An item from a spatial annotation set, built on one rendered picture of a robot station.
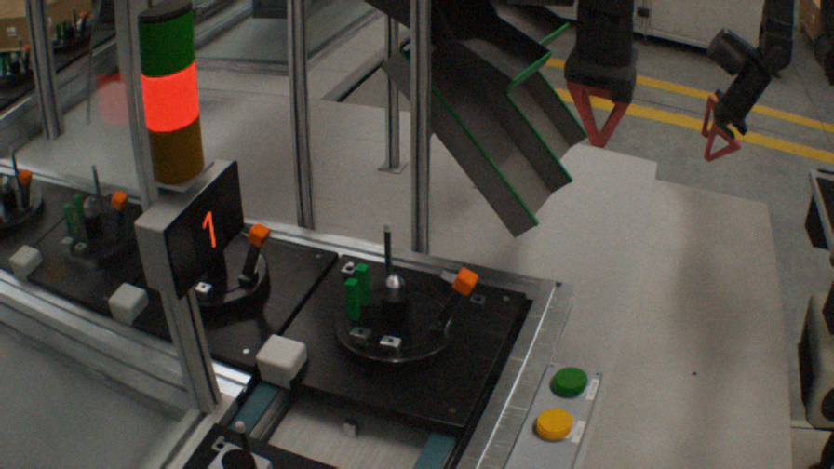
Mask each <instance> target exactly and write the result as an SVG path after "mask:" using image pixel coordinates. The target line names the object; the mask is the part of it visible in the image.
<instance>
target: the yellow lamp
mask: <svg viewBox="0 0 834 469"><path fill-rule="evenodd" d="M147 131H148V139H149V146H150V154H151V160H152V167H153V173H154V177H155V179H156V180H157V181H159V182H162V183H166V184H174V183H180V182H184V181H188V180H190V179H192V178H193V177H195V176H196V175H197V174H199V172H200V171H201V170H202V169H203V167H204V155H203V147H202V138H201V127H200V116H199V115H198V117H197V118H196V119H195V120H194V121H193V122H192V123H191V124H189V125H187V126H185V127H182V128H179V129H175V130H171V131H164V132H159V131H153V130H151V129H150V128H148V127H147Z"/></svg>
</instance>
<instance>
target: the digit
mask: <svg viewBox="0 0 834 469"><path fill-rule="evenodd" d="M190 216H191V223H192V228H193V234H194V240H195V249H196V255H197V260H198V265H199V270H200V272H201V271H202V270H203V269H204V268H205V267H206V265H207V264H208V263H209V262H210V261H211V260H212V258H213V257H214V256H215V255H216V254H217V253H218V252H219V250H220V249H221V248H222V247H223V246H224V245H225V244H226V242H225V236H224V230H223V223H222V210H221V202H220V195H219V187H217V188H216V189H215V190H214V191H213V192H212V193H211V194H210V195H209V196H208V197H207V198H206V199H205V200H204V201H203V202H202V203H201V204H200V205H199V206H198V207H197V208H196V209H195V210H194V211H193V212H192V213H191V214H190Z"/></svg>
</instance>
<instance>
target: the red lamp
mask: <svg viewBox="0 0 834 469"><path fill-rule="evenodd" d="M141 78H142V87H143V97H144V106H145V115H146V123H147V127H148V128H150V129H151V130H153V131H159V132H164V131H171V130H175V129H179V128H182V127H185V126H187V125H189V124H191V123H192V122H193V121H194V120H195V119H196V118H197V117H198V115H199V105H198V93H197V80H196V65H195V62H194V63H193V65H191V66H190V67H189V68H187V69H186V70H184V71H182V72H179V73H177V74H173V75H169V76H165V77H157V78H151V77H146V76H144V75H143V74H142V75H141Z"/></svg>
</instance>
